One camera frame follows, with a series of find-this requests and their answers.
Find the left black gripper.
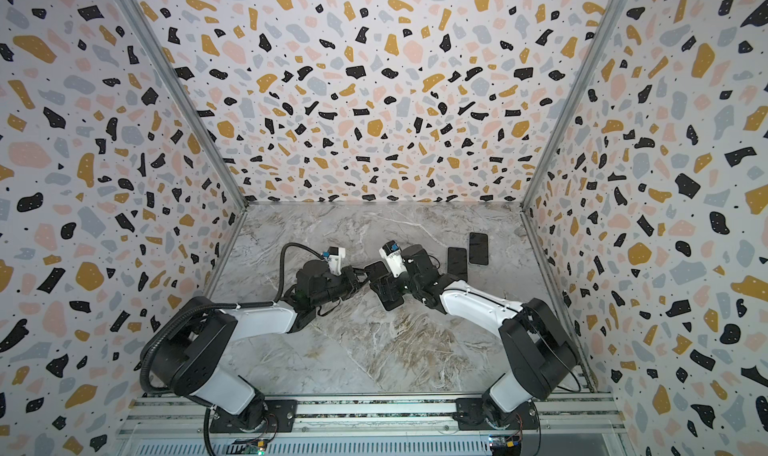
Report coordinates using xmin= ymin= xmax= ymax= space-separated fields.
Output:
xmin=309 ymin=266 xmax=371 ymax=310

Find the purple phone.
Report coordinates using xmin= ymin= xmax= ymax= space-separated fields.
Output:
xmin=364 ymin=261 xmax=404 ymax=311

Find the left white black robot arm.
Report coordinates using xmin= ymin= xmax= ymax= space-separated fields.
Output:
xmin=139 ymin=260 xmax=368 ymax=427

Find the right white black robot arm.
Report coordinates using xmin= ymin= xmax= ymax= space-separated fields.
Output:
xmin=365 ymin=241 xmax=579 ymax=427

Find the middle black phone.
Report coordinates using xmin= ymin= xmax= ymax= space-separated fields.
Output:
xmin=446 ymin=247 xmax=468 ymax=282

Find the black phone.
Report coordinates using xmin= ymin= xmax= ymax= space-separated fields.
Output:
xmin=446 ymin=247 xmax=468 ymax=282
xmin=468 ymin=232 xmax=489 ymax=266

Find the far right black phone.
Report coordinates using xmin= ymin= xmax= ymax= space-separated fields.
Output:
xmin=468 ymin=232 xmax=489 ymax=266

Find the green circuit board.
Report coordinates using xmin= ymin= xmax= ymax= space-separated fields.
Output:
xmin=229 ymin=439 xmax=272 ymax=456

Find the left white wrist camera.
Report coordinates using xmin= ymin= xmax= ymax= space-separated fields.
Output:
xmin=322 ymin=246 xmax=346 ymax=276

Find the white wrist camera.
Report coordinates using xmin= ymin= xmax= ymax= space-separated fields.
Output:
xmin=379 ymin=240 xmax=406 ymax=278
xmin=322 ymin=246 xmax=346 ymax=276

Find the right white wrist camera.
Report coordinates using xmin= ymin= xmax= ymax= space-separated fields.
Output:
xmin=379 ymin=240 xmax=406 ymax=278

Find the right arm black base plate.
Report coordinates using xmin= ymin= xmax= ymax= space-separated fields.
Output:
xmin=452 ymin=397 xmax=540 ymax=432

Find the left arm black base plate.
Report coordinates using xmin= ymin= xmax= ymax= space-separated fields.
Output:
xmin=209 ymin=399 xmax=298 ymax=434

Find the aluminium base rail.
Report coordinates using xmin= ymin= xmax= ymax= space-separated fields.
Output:
xmin=113 ymin=393 xmax=633 ymax=455

